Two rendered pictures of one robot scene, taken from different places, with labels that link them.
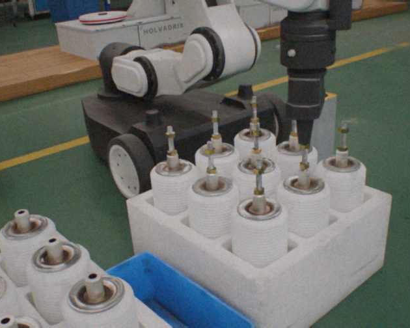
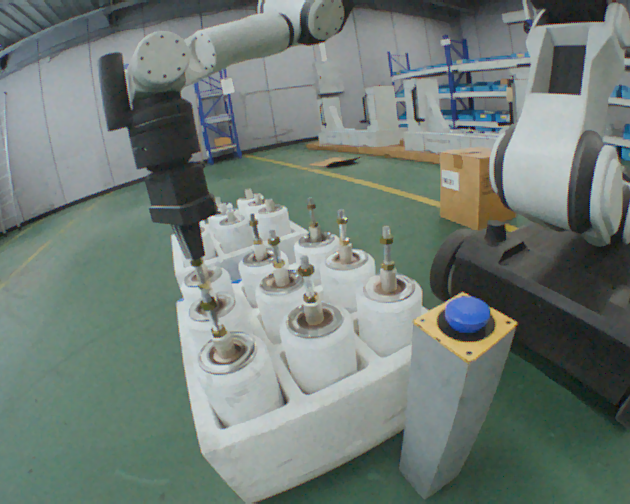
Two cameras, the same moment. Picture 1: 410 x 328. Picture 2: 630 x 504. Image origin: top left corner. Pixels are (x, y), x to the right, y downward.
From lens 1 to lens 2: 116 cm
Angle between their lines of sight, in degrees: 94
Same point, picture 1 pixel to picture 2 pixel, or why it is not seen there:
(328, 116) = (437, 380)
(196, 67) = not seen: hidden behind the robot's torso
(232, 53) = (517, 172)
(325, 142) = (424, 415)
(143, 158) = (441, 255)
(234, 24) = (557, 128)
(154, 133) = (471, 243)
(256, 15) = not seen: outside the picture
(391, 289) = (208, 487)
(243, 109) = (600, 312)
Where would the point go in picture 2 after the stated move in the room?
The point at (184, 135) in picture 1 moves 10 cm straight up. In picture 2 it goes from (492, 269) to (497, 222)
